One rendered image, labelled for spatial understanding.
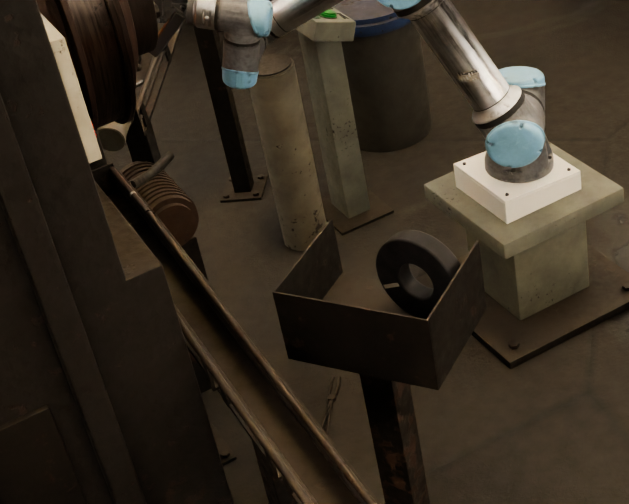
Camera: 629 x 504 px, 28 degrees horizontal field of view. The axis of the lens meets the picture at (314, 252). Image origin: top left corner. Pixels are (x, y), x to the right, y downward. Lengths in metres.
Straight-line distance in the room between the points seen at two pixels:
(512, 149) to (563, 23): 1.68
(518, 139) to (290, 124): 0.73
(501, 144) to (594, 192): 0.33
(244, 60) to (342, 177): 0.78
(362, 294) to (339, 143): 1.19
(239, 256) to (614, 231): 0.97
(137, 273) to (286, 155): 1.37
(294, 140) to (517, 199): 0.65
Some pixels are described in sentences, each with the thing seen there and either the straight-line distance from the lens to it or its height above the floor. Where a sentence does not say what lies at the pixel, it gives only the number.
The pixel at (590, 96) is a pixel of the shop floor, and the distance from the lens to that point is 3.78.
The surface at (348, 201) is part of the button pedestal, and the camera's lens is 3.32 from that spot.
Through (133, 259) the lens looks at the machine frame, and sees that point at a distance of 1.82.
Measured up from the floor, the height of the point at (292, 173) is 0.24.
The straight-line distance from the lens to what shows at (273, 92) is 3.03.
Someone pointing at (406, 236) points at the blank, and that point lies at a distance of 1.95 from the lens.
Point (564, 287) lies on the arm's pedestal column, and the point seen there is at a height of 0.06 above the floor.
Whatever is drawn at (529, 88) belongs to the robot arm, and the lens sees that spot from 2.67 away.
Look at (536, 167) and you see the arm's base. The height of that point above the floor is 0.38.
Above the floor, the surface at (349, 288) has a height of 0.61.
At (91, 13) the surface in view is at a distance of 1.90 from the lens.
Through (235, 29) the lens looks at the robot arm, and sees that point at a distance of 2.56.
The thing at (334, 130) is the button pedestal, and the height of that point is 0.28.
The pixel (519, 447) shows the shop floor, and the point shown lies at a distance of 2.64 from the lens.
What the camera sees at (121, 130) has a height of 0.68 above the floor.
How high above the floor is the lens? 1.87
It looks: 35 degrees down
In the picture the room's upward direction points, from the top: 12 degrees counter-clockwise
